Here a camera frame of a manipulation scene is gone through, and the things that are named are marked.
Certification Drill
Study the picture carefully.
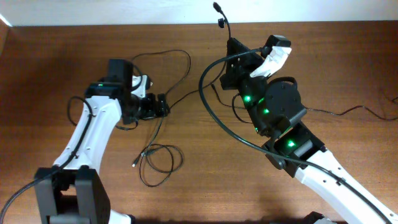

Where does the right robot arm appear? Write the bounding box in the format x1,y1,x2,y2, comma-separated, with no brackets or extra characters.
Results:
220,35,397,223

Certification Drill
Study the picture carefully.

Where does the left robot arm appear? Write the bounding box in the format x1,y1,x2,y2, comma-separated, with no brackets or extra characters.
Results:
34,59,170,224

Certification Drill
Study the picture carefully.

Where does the right camera cable black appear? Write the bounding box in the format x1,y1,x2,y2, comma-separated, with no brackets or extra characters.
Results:
198,45,392,224

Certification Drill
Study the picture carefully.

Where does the camera cable black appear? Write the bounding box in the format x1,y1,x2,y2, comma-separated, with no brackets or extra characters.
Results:
0,95,96,224
198,45,392,224

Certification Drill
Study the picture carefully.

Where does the left camera cable black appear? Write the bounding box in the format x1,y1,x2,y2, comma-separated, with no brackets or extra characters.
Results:
0,95,96,224

